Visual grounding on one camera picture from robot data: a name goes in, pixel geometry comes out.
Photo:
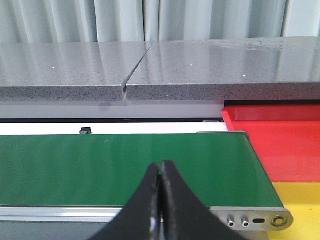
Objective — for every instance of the grey stone slab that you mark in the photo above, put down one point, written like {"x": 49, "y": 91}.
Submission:
{"x": 279, "y": 68}
{"x": 68, "y": 72}

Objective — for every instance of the aluminium conveyor side rail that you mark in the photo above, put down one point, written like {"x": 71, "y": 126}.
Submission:
{"x": 59, "y": 214}

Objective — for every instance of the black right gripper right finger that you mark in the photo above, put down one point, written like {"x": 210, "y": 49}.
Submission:
{"x": 185, "y": 216}

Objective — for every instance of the grey pleated curtain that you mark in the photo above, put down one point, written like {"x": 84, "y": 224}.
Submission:
{"x": 61, "y": 21}

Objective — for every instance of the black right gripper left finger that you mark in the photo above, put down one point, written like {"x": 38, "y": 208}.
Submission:
{"x": 139, "y": 219}

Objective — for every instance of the yellow plastic tray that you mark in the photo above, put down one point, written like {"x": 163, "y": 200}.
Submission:
{"x": 303, "y": 201}

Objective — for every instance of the grey stone slab left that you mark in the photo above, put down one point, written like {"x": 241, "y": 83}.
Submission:
{"x": 68, "y": 72}

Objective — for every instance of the black sensor with cable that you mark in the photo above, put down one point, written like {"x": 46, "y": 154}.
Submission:
{"x": 85, "y": 130}

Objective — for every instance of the grey stone slab right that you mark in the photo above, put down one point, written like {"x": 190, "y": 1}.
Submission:
{"x": 279, "y": 68}

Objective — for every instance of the green conveyor belt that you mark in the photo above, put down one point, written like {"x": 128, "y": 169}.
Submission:
{"x": 221, "y": 168}

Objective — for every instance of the red plastic tray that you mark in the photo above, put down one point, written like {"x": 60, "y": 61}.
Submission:
{"x": 286, "y": 138}

